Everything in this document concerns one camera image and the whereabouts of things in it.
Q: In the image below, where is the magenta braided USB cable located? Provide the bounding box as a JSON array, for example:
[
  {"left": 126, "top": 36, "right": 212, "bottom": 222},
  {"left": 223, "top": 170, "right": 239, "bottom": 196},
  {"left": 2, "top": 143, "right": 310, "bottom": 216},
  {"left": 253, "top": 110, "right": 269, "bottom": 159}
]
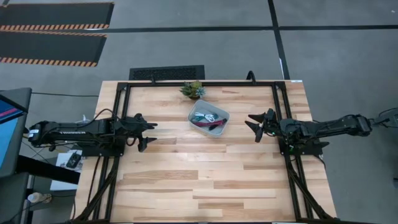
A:
[{"left": 192, "top": 119, "right": 227, "bottom": 128}]

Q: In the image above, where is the white paper sheet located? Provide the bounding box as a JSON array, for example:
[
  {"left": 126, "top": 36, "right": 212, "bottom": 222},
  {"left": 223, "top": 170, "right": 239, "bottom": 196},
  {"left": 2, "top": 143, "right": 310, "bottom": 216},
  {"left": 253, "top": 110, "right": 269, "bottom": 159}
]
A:
[
  {"left": 49, "top": 179, "right": 78, "bottom": 191},
  {"left": 55, "top": 149, "right": 84, "bottom": 172}
]

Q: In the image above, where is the teal braided USB cable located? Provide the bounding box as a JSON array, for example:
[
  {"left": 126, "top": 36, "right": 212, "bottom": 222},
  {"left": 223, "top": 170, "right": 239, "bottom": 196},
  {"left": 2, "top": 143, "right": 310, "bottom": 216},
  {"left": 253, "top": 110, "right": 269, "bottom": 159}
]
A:
[{"left": 191, "top": 112, "right": 220, "bottom": 123}]

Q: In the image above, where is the clear plastic water bottle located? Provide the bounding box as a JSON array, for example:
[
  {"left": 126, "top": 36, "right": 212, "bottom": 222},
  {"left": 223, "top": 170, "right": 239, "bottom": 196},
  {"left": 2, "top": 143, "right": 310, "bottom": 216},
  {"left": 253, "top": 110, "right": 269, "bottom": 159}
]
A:
[{"left": 27, "top": 192, "right": 53, "bottom": 203}]

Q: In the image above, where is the black hazard-striped floor mat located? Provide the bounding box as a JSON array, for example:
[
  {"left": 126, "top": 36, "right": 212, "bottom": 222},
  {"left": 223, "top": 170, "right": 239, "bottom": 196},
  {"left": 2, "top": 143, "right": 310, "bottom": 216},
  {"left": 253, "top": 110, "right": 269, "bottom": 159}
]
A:
[
  {"left": 0, "top": 2, "right": 115, "bottom": 32},
  {"left": 0, "top": 30, "right": 108, "bottom": 68}
]

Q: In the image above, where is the black metal table frame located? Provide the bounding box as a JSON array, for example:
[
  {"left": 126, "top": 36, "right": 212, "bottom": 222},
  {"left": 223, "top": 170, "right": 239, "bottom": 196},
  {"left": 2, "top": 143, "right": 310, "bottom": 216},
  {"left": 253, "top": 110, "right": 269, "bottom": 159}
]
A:
[{"left": 67, "top": 79, "right": 340, "bottom": 224}]

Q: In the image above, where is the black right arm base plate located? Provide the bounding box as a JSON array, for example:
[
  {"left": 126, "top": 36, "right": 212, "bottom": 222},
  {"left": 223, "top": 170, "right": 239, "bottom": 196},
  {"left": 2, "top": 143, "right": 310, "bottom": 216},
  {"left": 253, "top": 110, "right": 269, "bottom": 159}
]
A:
[{"left": 279, "top": 141, "right": 330, "bottom": 156}]

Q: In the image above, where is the black side desk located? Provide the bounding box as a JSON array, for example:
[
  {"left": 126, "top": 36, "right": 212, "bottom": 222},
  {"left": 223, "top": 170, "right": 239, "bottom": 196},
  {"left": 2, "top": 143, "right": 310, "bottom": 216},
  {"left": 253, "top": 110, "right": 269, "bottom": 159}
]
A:
[{"left": 0, "top": 155, "right": 81, "bottom": 224}]

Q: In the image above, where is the black USB cable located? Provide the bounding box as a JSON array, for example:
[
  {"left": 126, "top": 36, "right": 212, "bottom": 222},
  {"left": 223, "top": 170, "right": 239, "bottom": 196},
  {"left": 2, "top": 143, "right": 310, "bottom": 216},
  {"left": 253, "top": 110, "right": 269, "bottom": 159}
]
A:
[{"left": 208, "top": 118, "right": 228, "bottom": 131}]

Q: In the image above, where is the black floor vent grate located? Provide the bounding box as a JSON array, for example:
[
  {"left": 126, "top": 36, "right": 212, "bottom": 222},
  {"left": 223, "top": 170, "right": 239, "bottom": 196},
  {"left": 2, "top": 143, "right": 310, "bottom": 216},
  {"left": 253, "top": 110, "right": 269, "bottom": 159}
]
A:
[{"left": 129, "top": 65, "right": 206, "bottom": 81}]

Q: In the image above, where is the computer monitor with blue screen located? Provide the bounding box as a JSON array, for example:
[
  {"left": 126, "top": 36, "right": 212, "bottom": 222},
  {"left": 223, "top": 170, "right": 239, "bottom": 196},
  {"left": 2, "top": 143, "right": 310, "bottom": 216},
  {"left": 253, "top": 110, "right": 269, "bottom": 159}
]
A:
[{"left": 0, "top": 88, "right": 32, "bottom": 178}]

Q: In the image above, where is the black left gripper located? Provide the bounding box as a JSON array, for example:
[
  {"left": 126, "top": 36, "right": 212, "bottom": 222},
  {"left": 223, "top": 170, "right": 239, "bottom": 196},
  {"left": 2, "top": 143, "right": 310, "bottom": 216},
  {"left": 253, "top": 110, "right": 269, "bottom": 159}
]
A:
[{"left": 123, "top": 113, "right": 159, "bottom": 153}]

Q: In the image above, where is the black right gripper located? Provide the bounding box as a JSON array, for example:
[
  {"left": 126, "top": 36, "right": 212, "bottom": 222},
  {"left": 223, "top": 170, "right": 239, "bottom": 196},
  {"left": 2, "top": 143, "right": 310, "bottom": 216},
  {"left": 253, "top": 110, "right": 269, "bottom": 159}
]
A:
[{"left": 244, "top": 108, "right": 282, "bottom": 143}]

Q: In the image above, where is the white USB cable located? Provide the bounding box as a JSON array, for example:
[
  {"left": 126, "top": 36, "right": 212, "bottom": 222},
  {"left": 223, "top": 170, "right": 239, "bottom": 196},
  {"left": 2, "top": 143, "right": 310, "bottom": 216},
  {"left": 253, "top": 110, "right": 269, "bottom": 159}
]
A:
[{"left": 194, "top": 111, "right": 217, "bottom": 123}]

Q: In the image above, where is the small black handheld device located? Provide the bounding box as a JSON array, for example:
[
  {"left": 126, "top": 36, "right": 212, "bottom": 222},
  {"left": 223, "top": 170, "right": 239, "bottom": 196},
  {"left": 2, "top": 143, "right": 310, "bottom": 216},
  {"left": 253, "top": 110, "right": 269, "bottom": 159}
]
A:
[{"left": 65, "top": 151, "right": 82, "bottom": 169}]

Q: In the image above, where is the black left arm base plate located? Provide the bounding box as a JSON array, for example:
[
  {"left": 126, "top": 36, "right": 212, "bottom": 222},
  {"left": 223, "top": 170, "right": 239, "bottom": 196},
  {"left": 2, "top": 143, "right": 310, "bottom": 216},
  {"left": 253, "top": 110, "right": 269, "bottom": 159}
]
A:
[{"left": 81, "top": 146, "right": 125, "bottom": 157}]

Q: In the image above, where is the white plastic bin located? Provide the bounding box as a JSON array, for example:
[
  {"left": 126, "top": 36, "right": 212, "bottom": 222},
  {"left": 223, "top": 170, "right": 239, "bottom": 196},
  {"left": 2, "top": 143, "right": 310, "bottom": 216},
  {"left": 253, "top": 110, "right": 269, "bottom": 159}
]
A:
[{"left": 187, "top": 99, "right": 231, "bottom": 138}]

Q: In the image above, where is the small potted succulent plant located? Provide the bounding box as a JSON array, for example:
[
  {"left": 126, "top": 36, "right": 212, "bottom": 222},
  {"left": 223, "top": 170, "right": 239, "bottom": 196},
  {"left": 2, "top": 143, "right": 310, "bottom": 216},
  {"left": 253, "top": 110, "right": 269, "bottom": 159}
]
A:
[{"left": 179, "top": 80, "right": 206, "bottom": 101}]

